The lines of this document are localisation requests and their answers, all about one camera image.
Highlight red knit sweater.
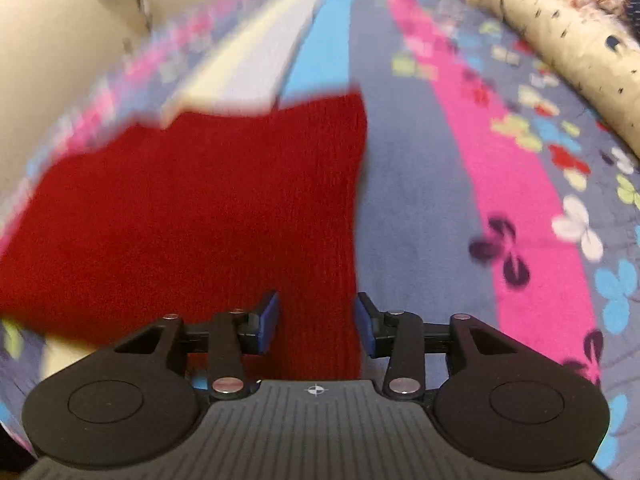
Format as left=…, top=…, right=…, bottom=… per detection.
left=0, top=92, right=371, bottom=381

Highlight cream star print quilt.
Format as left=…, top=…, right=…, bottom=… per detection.
left=449, top=0, right=640, bottom=158

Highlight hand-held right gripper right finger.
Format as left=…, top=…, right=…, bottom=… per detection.
left=354, top=291, right=526, bottom=402

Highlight floral striped bed sheet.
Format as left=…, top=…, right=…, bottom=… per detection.
left=0, top=0, right=640, bottom=471

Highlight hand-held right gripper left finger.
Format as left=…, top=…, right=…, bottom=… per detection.
left=114, top=290, right=281, bottom=402

